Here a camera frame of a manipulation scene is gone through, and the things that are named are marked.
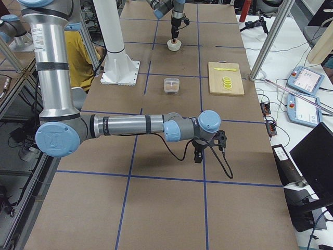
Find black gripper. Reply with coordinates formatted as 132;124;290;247
192;137;211;163
171;18;180;39

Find white bowl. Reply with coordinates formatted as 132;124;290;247
167;39;182;52

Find clear plastic egg box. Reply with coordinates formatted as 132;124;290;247
163;78;180;94

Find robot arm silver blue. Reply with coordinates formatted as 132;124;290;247
20;1;224;163
147;0;186;43

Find yellow plastic knife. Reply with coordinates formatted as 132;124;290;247
213;67;237;72

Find wooden cutting board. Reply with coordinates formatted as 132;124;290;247
208;62;245;96

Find yellow lemon slices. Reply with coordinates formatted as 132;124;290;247
222;77;232;90

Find red cylinder bottle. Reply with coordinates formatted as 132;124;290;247
239;0;252;23

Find orange circuit board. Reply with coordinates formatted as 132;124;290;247
260;103;271;116

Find black tripod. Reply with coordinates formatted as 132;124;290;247
240;9;269;34

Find black device with white label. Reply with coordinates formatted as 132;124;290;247
272;144;307;188

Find person in yellow shirt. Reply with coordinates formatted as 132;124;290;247
65;31;95;93

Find near teach pendant tablet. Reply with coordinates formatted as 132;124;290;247
287;94;323;128

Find teach pendant tablet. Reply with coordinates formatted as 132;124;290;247
287;66;325;96
287;94;323;128

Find far teach pendant tablet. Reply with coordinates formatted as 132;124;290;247
287;66;325;96

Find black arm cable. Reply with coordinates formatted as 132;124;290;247
153;130;234;179

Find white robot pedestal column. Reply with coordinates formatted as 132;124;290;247
93;0;140;86

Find aluminium frame post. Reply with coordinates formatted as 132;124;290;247
249;0;295;81

